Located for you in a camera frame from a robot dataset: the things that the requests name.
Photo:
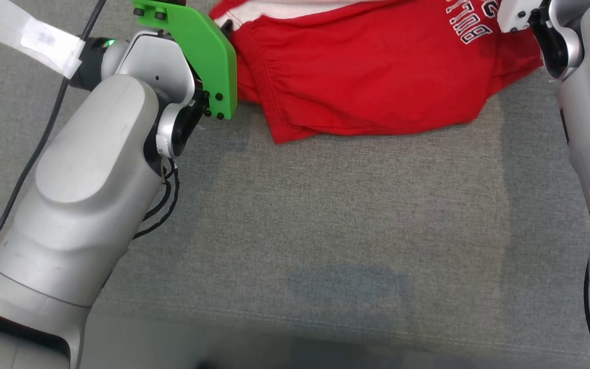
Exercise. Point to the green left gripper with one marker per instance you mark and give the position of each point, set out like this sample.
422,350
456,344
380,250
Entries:
215,66

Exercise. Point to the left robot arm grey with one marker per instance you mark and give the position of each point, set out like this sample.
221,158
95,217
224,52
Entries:
95,179

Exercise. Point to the red shorts white trim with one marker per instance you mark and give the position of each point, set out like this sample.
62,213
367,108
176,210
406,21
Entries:
366,77

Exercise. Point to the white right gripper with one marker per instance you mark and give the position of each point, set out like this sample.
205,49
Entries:
515,15

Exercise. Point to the white tape label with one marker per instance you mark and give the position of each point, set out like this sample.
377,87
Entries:
18,31

